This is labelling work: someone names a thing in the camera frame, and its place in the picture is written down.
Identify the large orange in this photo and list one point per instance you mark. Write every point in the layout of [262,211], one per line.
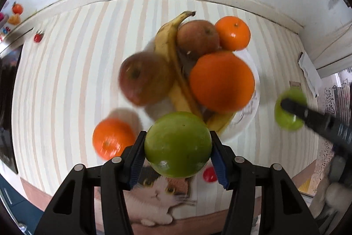
[222,82]

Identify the white floral plate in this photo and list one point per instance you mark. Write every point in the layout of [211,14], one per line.
[244,116]

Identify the cat print mat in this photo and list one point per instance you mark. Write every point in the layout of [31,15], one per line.
[161,205]

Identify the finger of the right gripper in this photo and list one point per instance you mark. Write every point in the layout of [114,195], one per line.
[325,125]

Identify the short yellow banana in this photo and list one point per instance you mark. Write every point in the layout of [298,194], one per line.
[219,122]

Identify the white folded paper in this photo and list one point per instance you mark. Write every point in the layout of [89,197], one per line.
[310,73]

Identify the long spotted banana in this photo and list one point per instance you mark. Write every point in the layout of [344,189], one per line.
[165,44]

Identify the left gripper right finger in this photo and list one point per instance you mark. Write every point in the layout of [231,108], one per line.
[283,210]

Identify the small red tomato magnet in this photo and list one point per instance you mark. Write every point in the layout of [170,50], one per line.
[38,36]

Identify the brown label patch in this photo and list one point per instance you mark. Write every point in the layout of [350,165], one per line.
[294,84]

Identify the small mandarin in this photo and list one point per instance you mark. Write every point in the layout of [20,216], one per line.
[111,137]
[233,32]

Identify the red brown apple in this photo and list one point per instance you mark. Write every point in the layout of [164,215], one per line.
[145,78]

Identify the dark brown apple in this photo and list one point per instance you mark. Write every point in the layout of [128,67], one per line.
[197,38]

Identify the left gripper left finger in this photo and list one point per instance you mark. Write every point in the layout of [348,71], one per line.
[71,210]

